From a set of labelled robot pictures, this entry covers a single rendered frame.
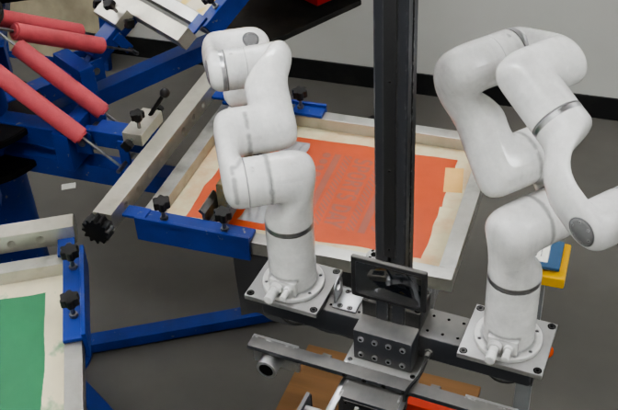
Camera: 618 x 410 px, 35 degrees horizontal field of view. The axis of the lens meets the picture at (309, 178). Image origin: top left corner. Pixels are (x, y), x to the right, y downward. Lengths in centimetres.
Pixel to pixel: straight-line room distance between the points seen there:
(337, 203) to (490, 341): 78
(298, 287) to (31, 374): 61
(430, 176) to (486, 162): 91
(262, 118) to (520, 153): 48
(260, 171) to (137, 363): 178
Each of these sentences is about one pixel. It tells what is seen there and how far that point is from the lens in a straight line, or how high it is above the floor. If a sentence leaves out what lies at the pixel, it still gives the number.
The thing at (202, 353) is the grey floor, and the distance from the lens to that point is 345.
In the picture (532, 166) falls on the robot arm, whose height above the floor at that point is 151.
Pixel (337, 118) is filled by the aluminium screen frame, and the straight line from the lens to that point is 273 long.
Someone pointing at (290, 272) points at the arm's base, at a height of 121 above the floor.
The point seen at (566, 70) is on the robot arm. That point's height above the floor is 171.
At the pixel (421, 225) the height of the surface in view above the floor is 96.
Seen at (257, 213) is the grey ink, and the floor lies 96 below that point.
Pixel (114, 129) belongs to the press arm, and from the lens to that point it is 269.
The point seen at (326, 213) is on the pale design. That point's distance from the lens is 244.
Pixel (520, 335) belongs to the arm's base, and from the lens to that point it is 182.
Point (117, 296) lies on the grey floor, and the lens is 373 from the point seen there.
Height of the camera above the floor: 249
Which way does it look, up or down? 37 degrees down
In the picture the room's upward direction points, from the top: 3 degrees counter-clockwise
